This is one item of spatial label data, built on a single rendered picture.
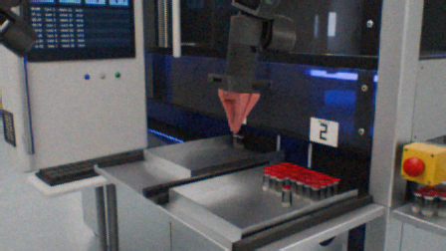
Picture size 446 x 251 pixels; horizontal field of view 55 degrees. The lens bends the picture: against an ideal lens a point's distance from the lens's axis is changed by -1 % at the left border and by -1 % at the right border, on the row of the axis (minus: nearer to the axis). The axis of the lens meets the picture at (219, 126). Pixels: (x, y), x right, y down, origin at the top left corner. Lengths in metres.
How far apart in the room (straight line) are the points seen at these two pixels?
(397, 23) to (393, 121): 0.20
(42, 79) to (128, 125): 0.37
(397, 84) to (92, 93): 1.05
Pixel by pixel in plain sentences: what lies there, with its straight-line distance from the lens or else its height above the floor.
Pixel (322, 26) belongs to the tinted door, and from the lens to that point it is 1.10.
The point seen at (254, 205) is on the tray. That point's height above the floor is 0.88.
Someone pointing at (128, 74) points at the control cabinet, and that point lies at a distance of 1.67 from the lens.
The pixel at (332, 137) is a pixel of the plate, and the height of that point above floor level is 1.01.
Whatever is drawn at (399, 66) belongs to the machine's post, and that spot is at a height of 1.19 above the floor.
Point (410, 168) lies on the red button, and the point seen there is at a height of 0.99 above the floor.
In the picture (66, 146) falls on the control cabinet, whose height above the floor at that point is 0.87.
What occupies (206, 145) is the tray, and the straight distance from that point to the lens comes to 1.45.
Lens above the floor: 1.26
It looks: 12 degrees down
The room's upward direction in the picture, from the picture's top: straight up
